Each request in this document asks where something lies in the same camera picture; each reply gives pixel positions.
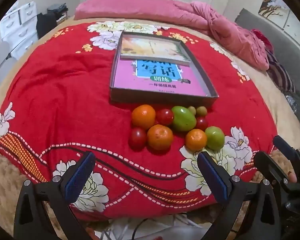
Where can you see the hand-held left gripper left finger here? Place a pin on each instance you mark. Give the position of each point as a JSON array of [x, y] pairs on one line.
[[81, 177]]

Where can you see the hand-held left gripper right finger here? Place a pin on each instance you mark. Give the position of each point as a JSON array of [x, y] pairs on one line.
[[213, 177]]

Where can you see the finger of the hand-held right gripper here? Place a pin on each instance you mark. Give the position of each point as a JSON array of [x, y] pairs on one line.
[[285, 147], [266, 165]]

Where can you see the round green jujube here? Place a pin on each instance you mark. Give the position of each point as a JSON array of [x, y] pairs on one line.
[[215, 138]]

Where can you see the orange mandarin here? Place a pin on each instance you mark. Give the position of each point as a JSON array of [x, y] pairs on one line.
[[160, 137], [143, 116], [195, 139]]

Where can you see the red cherry tomato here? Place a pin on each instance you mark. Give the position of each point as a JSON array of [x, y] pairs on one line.
[[165, 116], [201, 123], [137, 138]]

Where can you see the oval green jujube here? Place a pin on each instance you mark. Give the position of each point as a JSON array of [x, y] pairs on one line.
[[183, 118]]

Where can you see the small yellow-green jujube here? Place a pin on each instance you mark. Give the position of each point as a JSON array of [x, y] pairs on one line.
[[192, 110], [201, 110]]

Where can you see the shallow grey cardboard box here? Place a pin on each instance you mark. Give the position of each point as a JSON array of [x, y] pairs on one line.
[[165, 98]]

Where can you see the person's right hand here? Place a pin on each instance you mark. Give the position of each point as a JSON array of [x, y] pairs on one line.
[[293, 177]]

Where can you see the crumpled silver foil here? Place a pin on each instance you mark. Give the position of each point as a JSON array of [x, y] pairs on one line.
[[291, 103]]

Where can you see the white cloth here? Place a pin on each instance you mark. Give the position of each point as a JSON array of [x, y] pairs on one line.
[[120, 231]]

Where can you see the purple striped pillow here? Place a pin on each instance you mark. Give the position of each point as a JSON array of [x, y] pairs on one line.
[[280, 75]]

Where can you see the red floral blanket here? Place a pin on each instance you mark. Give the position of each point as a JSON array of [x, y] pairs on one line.
[[65, 92]]

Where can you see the grey padded headboard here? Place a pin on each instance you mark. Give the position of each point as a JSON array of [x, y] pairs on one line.
[[285, 55]]

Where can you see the pink cover book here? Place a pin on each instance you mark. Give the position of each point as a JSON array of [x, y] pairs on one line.
[[125, 77]]

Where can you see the red cloth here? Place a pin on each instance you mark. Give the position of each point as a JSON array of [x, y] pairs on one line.
[[262, 40]]

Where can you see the light grey side cabinet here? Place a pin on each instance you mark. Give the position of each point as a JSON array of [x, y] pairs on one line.
[[0, 60]]

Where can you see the sunflower cover book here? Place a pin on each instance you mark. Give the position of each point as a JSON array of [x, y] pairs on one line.
[[152, 47]]

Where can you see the black bag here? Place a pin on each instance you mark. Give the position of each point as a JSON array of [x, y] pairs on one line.
[[46, 23]]

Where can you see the white drawer cabinet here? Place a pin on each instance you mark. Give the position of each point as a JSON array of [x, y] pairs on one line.
[[20, 30]]

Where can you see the grey folded clothes pile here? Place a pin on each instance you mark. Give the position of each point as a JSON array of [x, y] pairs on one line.
[[58, 9]]

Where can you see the pink quilt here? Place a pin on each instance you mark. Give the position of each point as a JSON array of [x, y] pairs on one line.
[[140, 10]]

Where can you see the tree branch wall painting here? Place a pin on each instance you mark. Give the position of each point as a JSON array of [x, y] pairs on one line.
[[272, 7]]

